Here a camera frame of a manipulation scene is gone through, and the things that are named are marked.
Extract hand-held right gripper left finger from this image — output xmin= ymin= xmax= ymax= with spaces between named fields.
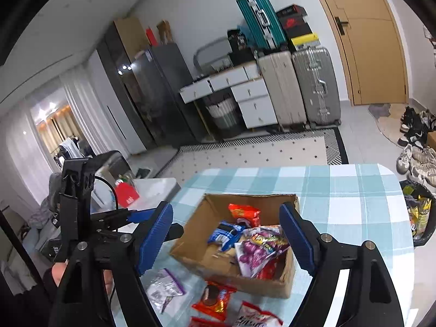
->
xmin=48 ymin=202 xmax=174 ymax=327

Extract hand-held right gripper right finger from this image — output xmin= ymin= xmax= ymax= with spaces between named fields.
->
xmin=279 ymin=202 xmax=406 ymax=327

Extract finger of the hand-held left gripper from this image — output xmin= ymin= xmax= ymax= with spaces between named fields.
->
xmin=166 ymin=222 xmax=185 ymax=242
xmin=126 ymin=208 xmax=162 ymax=225

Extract cardboard box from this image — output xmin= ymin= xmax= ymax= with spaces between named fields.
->
xmin=169 ymin=193 xmax=301 ymax=299

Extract colourful purple yellow snack packet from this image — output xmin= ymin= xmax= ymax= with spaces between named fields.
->
xmin=243 ymin=225 xmax=290 ymax=250

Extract dark red snack packet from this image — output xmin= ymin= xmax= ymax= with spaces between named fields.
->
xmin=256 ymin=256 xmax=290 ymax=280

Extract purple grape snack packet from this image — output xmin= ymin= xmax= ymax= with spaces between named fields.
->
xmin=234 ymin=240 xmax=290 ymax=278

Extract person's left forearm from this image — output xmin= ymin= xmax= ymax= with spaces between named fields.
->
xmin=0 ymin=271 xmax=60 ymax=327

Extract person's left hand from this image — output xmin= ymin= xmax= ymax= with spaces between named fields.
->
xmin=51 ymin=262 xmax=114 ymax=297

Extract white side table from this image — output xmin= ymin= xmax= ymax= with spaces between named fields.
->
xmin=131 ymin=177 xmax=182 ymax=210

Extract pile of clothes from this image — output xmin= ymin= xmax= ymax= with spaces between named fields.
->
xmin=29 ymin=173 xmax=62 ymax=230

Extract grey chair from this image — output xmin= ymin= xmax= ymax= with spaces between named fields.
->
xmin=90 ymin=150 xmax=133 ymax=205

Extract hanging clothes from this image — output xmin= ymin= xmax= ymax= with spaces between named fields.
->
xmin=56 ymin=136 xmax=93 ymax=165

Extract black metal pole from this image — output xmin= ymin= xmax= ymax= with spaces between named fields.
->
xmin=0 ymin=207 xmax=45 ymax=281

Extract checked teal tablecloth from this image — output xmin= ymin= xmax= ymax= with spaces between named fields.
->
xmin=112 ymin=163 xmax=419 ymax=327

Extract red cookie snack packet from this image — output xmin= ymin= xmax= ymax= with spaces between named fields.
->
xmin=191 ymin=280 xmax=238 ymax=321

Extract white curtain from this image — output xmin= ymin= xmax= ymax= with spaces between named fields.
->
xmin=5 ymin=75 xmax=113 ymax=198

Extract white and red snack packet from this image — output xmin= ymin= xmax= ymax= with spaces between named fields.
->
xmin=232 ymin=300 xmax=284 ymax=327

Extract patterned floor rug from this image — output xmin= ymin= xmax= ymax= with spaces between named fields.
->
xmin=155 ymin=127 xmax=350 ymax=181

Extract orange-red snack packet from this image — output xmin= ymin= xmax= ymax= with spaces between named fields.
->
xmin=189 ymin=316 xmax=219 ymax=327

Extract grey laundry basket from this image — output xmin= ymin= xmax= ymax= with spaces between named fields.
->
xmin=205 ymin=97 xmax=244 ymax=138

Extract grey refrigerator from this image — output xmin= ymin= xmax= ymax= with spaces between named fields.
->
xmin=131 ymin=43 xmax=205 ymax=147

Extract black trash bin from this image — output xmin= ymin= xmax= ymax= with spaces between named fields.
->
xmin=399 ymin=179 xmax=436 ymax=247

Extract dark glass cabinet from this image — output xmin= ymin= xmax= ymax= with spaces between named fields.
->
xmin=96 ymin=24 xmax=161 ymax=150

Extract row of shoes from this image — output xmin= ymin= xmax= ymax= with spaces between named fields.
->
xmin=395 ymin=105 xmax=436 ymax=188

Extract white dressing table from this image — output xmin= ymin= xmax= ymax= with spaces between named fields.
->
xmin=179 ymin=60 xmax=278 ymax=130

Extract beige suitcase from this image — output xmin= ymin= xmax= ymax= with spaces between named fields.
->
xmin=257 ymin=50 xmax=307 ymax=132

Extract beige round mat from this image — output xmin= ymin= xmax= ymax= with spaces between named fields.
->
xmin=376 ymin=104 xmax=409 ymax=147

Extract grey door mat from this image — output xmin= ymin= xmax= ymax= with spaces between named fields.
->
xmin=368 ymin=103 xmax=390 ymax=120

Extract silver suitcase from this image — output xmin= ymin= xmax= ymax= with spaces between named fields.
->
xmin=291 ymin=46 xmax=342 ymax=128

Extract oval mirror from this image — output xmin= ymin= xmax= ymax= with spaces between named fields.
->
xmin=193 ymin=37 xmax=232 ymax=72

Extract brown paper bag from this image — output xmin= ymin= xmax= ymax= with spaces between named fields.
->
xmin=156 ymin=20 xmax=172 ymax=45

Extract yellow black shoe box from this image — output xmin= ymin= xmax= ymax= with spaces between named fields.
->
xmin=288 ymin=33 xmax=321 ymax=52

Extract black bag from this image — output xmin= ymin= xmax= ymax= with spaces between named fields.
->
xmin=227 ymin=29 xmax=257 ymax=65

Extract black red-logo shoe box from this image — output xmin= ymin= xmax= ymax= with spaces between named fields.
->
xmin=279 ymin=16 xmax=312 ymax=40

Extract wooden door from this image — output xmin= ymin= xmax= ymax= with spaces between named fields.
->
xmin=303 ymin=0 xmax=409 ymax=106

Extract teal suitcase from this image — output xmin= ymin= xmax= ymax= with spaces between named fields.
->
xmin=236 ymin=0 xmax=288 ymax=50

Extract black cable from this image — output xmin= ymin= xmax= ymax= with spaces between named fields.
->
xmin=93 ymin=176 xmax=119 ymax=211

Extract black door handle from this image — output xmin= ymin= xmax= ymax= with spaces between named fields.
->
xmin=334 ymin=16 xmax=350 ymax=35

